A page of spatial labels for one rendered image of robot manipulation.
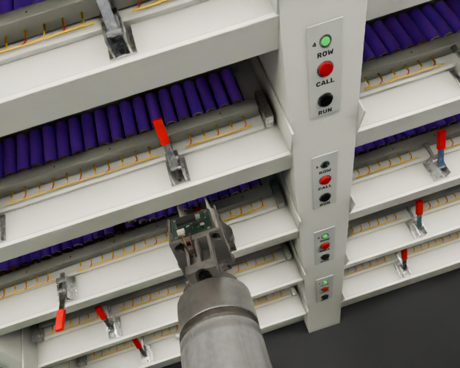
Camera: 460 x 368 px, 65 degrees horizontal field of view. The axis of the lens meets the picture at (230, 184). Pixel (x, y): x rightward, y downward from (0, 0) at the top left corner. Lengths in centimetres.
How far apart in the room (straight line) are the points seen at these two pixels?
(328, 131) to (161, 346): 74
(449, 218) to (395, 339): 39
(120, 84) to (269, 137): 22
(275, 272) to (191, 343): 46
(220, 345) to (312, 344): 78
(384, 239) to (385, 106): 39
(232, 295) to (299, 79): 26
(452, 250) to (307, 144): 70
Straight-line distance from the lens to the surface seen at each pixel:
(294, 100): 45
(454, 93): 61
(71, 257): 72
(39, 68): 43
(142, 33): 41
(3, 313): 79
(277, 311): 100
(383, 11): 47
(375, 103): 57
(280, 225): 66
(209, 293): 41
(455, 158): 79
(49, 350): 95
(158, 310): 85
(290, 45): 41
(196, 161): 51
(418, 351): 116
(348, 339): 115
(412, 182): 73
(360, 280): 104
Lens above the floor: 109
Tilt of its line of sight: 47 degrees down
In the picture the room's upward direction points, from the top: 17 degrees counter-clockwise
